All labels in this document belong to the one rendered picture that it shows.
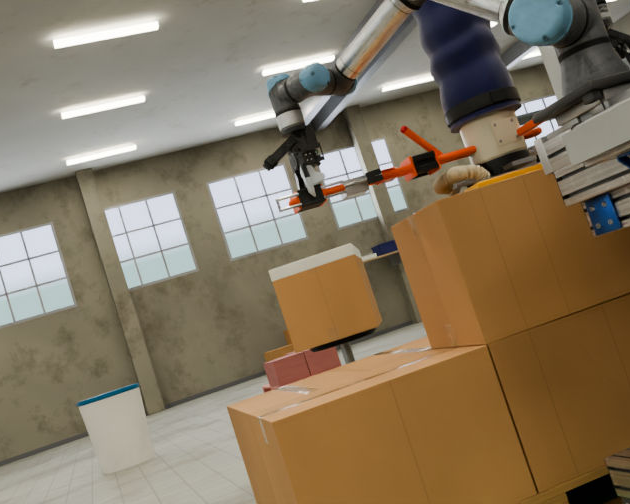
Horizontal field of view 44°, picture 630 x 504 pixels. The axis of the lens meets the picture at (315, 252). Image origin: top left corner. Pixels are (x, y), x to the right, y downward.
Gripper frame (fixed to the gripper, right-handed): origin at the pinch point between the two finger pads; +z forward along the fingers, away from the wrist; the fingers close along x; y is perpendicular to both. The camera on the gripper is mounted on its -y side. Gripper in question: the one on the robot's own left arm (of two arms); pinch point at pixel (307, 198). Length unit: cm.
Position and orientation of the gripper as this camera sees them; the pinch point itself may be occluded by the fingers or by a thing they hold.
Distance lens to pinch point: 215.7
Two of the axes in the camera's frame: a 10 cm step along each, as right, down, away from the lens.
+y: 9.3, -2.8, 2.5
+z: 3.0, 9.5, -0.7
